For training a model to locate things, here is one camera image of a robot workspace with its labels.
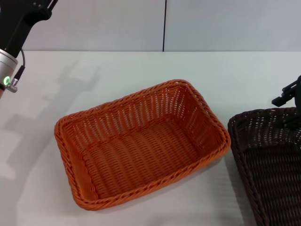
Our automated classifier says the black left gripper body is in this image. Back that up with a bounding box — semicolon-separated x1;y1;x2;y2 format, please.
0;0;55;58

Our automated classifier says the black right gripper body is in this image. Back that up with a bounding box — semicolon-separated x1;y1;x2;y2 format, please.
292;93;301;109

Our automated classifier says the dark brown woven plastic basket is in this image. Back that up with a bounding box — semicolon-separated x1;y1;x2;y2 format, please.
227;107;301;226

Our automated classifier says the orange woven plastic basket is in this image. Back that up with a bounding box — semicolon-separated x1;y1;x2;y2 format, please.
54;79;232;211

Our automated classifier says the grey left wrist cable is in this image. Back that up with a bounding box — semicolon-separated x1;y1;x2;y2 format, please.
8;48;26;94

